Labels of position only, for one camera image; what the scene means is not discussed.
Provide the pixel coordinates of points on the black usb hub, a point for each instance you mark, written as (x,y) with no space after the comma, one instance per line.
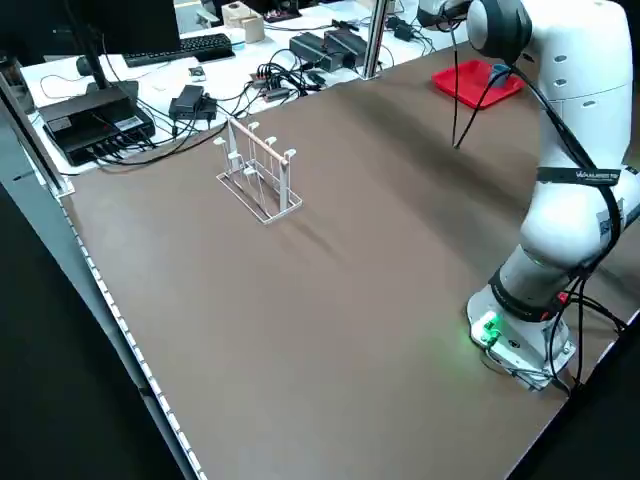
(270,90)

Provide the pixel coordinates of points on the small black adapter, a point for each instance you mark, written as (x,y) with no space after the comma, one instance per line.
(403,29)

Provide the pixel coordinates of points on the grey metal bracket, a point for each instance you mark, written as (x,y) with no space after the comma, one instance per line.
(207,18)

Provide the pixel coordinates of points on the wooden box with hole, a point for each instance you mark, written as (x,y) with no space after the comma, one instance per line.
(234,14)

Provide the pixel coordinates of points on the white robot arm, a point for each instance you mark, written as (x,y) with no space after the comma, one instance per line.
(575,65)

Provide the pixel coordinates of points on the blue cup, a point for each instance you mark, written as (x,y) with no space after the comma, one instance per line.
(500,75)

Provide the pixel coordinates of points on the black computer mouse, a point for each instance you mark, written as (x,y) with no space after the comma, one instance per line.
(83,65)

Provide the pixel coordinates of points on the aluminium frame post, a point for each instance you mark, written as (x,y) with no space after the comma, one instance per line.
(375,40)

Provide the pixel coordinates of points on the black computer monitor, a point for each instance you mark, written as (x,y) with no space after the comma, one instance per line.
(140,25)

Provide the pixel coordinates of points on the plain beige box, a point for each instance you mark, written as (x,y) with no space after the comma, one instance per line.
(253,30)

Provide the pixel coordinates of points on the black power adapter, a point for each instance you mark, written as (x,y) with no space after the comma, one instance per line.
(186,97)

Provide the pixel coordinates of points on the black dock box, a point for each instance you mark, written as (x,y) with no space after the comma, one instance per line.
(85,115)

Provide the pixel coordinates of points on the small white card device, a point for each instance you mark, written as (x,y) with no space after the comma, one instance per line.
(197,73)

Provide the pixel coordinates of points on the black keyboard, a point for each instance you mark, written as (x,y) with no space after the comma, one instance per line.
(200,46)

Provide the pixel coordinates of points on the aluminium frame rail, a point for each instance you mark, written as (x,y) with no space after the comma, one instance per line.
(35,145)

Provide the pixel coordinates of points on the red plastic tray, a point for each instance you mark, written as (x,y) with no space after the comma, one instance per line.
(465,82)

